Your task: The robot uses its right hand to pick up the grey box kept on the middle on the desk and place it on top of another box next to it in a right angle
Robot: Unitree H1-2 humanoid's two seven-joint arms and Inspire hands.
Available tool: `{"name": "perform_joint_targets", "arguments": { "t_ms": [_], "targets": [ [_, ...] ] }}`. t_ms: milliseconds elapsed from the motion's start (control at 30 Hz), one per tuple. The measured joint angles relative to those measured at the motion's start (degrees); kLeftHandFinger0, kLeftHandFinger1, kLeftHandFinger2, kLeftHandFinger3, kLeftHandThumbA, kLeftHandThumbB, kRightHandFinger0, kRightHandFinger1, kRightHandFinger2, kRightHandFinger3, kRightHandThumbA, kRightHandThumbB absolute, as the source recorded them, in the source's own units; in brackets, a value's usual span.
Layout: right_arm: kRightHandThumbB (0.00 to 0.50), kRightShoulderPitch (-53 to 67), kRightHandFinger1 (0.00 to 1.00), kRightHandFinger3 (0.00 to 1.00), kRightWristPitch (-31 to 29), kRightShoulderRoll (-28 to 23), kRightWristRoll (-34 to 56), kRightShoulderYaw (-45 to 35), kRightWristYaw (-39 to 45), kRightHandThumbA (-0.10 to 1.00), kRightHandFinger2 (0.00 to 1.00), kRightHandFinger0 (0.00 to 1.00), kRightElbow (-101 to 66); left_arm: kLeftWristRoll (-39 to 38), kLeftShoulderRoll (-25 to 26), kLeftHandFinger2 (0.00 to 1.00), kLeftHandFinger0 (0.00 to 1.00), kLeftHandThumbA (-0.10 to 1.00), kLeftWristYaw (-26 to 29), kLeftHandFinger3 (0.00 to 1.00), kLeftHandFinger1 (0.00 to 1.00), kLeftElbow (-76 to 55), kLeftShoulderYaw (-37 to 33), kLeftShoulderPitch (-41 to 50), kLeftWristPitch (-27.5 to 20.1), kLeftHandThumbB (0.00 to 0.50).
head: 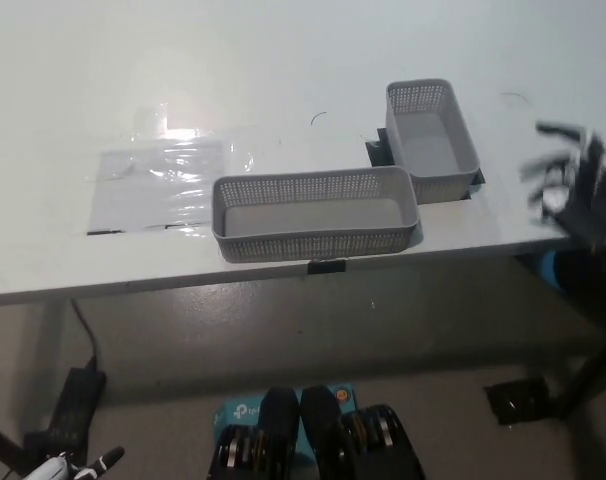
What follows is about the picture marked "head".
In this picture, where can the small black tape piece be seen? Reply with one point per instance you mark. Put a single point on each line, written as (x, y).
(327, 267)

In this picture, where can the black white robot left hand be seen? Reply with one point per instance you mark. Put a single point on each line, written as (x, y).
(58, 470)

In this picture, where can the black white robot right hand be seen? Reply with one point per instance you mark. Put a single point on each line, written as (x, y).
(578, 165)

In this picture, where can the black robot left body block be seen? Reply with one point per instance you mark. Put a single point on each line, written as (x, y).
(278, 420)

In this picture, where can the black floor plate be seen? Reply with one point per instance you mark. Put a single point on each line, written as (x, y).
(518, 402)

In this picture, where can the black tape strip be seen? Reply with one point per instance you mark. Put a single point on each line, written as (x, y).
(105, 231)

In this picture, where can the blue object under desk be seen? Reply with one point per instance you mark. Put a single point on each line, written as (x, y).
(550, 272)

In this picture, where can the black table foot base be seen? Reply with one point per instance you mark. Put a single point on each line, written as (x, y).
(53, 442)

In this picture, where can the black table leg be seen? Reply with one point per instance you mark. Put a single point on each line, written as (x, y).
(0, 437)
(590, 377)

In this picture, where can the clear plastic sheet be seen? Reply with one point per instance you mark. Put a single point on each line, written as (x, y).
(153, 190)

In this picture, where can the black power adapter brick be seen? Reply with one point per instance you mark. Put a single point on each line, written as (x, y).
(78, 400)

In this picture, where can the grey perforated plastic basket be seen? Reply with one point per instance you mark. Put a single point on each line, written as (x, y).
(308, 245)
(428, 140)

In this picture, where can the transparent plastic film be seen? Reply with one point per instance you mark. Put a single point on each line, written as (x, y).
(148, 125)

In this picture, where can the teal router box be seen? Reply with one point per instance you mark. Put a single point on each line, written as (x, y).
(238, 411)

